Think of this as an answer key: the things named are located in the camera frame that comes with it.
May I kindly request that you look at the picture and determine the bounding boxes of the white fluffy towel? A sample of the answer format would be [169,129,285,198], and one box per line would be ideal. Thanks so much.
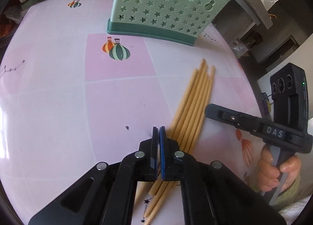
[279,194,313,225]

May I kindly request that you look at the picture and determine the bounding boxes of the orange snack packet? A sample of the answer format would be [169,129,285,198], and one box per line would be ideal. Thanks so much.
[0,21,13,38]

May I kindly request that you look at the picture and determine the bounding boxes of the person's right hand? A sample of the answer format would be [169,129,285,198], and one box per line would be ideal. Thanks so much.
[257,145,302,191]

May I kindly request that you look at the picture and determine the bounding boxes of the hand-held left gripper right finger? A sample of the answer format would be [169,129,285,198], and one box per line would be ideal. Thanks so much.
[159,127,286,225]

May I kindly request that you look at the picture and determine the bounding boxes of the green bowl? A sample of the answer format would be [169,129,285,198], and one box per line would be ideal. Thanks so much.
[21,0,42,11]

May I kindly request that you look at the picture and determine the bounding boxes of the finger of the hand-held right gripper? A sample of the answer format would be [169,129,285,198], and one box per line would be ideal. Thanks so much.
[205,104,262,140]

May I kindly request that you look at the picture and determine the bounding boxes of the grey concrete kitchen counter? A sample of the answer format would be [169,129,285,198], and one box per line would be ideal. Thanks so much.
[230,0,273,30]

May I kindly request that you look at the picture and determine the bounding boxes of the green star-perforated utensil holder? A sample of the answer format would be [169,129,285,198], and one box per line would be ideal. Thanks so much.
[107,0,231,47]

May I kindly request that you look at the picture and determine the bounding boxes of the blue yellow packet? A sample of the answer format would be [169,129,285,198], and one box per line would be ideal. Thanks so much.
[260,92,272,118]

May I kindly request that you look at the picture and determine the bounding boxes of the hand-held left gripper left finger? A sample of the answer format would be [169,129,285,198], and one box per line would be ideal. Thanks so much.
[28,126,159,225]

